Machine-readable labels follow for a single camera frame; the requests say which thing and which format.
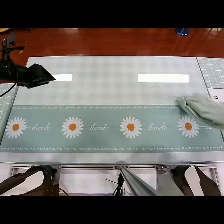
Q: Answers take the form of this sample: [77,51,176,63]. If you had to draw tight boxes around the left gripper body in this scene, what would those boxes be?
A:
[24,63,57,90]

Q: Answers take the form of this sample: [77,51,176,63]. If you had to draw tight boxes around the pale green shirt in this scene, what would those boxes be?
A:
[174,93,224,130]

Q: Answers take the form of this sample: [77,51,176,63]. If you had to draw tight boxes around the silver frame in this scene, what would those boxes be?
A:
[0,161,224,197]

